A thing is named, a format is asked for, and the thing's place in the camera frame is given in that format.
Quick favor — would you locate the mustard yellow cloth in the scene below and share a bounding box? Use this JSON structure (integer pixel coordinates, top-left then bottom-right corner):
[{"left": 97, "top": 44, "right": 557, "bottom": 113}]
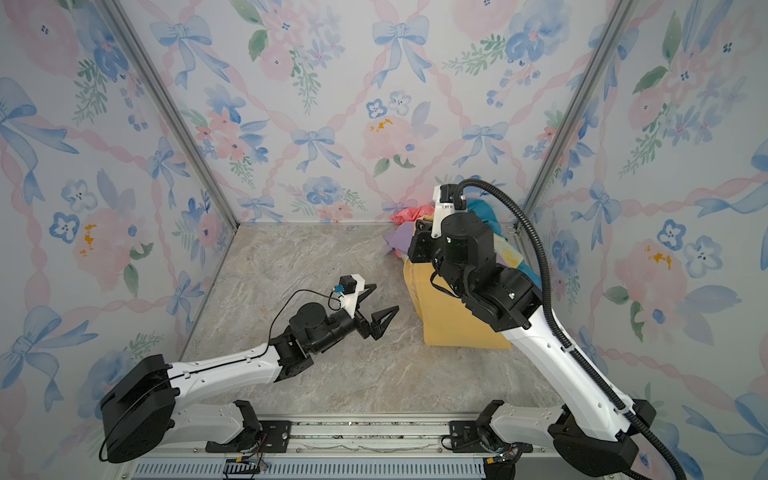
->
[{"left": 403, "top": 260, "right": 512, "bottom": 350}]

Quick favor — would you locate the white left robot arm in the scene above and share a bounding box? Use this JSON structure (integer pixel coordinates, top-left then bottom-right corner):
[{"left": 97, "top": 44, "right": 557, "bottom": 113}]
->
[{"left": 98, "top": 275, "right": 399, "bottom": 464}]

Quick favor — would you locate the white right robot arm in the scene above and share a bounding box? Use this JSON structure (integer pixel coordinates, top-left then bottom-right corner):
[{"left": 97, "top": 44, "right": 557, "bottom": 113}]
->
[{"left": 404, "top": 203, "right": 656, "bottom": 479}]

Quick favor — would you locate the pastel tie-dye cloth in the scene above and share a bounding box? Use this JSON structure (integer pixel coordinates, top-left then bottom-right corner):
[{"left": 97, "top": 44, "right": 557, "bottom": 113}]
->
[{"left": 493, "top": 234, "right": 524, "bottom": 268}]

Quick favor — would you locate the purple cloth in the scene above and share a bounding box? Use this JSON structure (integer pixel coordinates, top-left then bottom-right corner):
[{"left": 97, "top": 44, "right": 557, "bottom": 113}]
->
[{"left": 383, "top": 222, "right": 415, "bottom": 257}]

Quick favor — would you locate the pink patterned cloth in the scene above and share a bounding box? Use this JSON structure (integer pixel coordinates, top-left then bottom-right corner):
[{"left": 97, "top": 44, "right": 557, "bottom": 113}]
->
[{"left": 390, "top": 205, "right": 435, "bottom": 225}]

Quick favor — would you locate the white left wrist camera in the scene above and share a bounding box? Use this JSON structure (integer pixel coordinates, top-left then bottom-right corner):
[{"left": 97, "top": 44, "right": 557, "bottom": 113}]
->
[{"left": 334, "top": 274, "right": 365, "bottom": 318}]

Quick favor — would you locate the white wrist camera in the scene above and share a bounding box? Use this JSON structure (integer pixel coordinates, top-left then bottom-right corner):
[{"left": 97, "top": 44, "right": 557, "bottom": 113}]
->
[
  {"left": 334, "top": 274, "right": 365, "bottom": 318},
  {"left": 431, "top": 184, "right": 467, "bottom": 239}
]

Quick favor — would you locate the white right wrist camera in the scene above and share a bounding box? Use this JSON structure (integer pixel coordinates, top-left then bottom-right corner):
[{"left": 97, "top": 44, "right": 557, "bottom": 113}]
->
[{"left": 431, "top": 184, "right": 467, "bottom": 239}]

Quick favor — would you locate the black corrugated cable hose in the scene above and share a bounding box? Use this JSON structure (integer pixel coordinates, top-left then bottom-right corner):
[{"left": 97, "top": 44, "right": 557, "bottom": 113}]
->
[{"left": 452, "top": 178, "right": 688, "bottom": 480}]

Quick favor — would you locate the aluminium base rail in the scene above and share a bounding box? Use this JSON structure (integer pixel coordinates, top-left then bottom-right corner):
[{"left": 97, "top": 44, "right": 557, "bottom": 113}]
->
[{"left": 108, "top": 414, "right": 583, "bottom": 479}]

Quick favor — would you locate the grey metal right post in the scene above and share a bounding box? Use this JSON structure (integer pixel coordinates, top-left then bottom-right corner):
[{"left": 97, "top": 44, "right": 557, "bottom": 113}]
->
[{"left": 523, "top": 0, "right": 636, "bottom": 220}]

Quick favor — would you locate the grey metal corner post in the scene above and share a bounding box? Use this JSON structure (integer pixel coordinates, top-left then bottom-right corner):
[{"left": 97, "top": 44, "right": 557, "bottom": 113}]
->
[{"left": 95, "top": 1, "right": 239, "bottom": 230}]

